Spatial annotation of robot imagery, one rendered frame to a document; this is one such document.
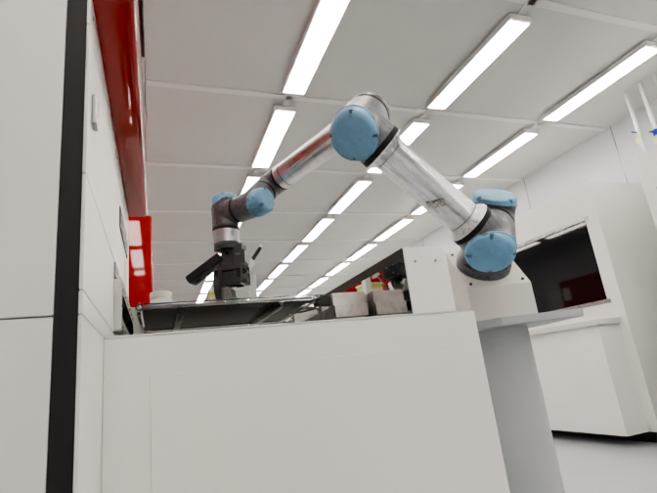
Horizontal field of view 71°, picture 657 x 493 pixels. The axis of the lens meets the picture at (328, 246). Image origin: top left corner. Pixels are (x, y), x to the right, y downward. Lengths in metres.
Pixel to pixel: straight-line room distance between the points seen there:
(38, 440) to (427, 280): 0.69
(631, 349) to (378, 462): 3.50
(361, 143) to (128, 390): 0.68
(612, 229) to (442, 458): 3.62
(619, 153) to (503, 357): 4.19
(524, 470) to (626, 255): 3.18
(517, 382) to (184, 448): 0.86
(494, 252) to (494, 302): 0.22
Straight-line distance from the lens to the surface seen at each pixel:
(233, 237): 1.32
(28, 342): 0.53
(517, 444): 1.32
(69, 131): 0.60
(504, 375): 1.30
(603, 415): 4.16
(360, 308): 1.05
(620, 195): 4.55
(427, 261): 0.95
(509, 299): 1.34
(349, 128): 1.06
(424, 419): 0.83
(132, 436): 0.72
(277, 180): 1.36
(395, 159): 1.08
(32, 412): 0.53
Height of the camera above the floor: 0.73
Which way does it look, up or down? 15 degrees up
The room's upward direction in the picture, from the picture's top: 7 degrees counter-clockwise
